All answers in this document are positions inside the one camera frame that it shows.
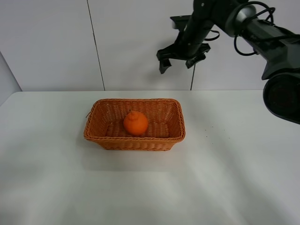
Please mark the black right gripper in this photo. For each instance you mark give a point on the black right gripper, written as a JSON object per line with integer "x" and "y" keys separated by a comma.
{"x": 188, "y": 45}

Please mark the orange with knobbed top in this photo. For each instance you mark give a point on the orange with knobbed top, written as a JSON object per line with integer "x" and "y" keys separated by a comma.
{"x": 135, "y": 123}

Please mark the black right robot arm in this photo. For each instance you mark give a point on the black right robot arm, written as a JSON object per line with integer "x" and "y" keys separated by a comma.
{"x": 254, "y": 22}

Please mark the orange wicker basket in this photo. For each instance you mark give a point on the orange wicker basket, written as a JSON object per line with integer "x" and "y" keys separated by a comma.
{"x": 105, "y": 124}

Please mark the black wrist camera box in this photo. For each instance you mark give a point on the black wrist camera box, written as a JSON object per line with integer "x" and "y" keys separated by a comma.
{"x": 179, "y": 22}

